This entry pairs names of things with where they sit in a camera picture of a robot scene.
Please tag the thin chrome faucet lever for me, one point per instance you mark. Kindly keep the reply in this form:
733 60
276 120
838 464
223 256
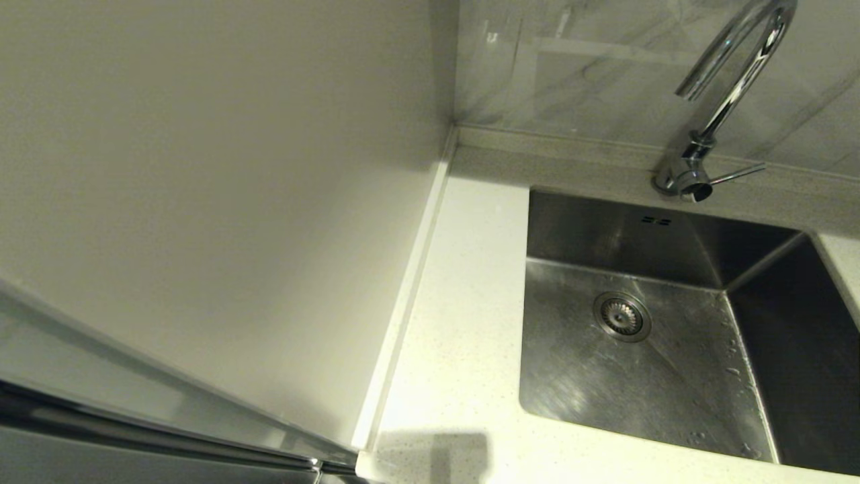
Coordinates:
739 173

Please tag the stainless steel sink basin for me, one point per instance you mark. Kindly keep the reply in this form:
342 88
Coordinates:
658 383

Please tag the white countertop trim strip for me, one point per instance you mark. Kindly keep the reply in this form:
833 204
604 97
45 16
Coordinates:
403 302

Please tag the round metal drain strainer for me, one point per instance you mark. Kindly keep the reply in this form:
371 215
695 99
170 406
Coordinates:
621 316

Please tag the chrome gooseneck faucet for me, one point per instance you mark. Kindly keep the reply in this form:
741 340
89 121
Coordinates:
723 111

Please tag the shiny steel appliance edge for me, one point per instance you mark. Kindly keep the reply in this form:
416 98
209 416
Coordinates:
67 407

